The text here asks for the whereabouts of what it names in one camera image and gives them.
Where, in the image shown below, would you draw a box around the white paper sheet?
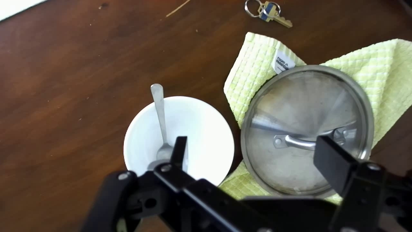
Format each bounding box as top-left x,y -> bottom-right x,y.
0,0 -> 47,22

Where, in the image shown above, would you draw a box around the keys on ring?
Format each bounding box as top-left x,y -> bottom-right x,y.
242,0 -> 295,30

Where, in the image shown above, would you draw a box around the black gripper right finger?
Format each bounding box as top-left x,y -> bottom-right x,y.
313,136 -> 412,232

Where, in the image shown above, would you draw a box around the white ceramic bowl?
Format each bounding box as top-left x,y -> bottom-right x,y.
123,94 -> 237,187

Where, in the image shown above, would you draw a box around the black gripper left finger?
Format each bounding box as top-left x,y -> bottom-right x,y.
80,136 -> 276,232

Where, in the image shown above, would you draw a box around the light green dish cloth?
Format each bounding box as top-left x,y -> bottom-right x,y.
219,31 -> 412,206

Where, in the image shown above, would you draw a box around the thin wooden stick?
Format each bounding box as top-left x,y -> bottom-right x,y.
165,0 -> 192,20

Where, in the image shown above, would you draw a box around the silver metal spoon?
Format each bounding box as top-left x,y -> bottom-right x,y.
146,83 -> 176,172

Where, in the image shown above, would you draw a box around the steel pot lid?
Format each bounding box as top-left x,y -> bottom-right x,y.
240,65 -> 376,199

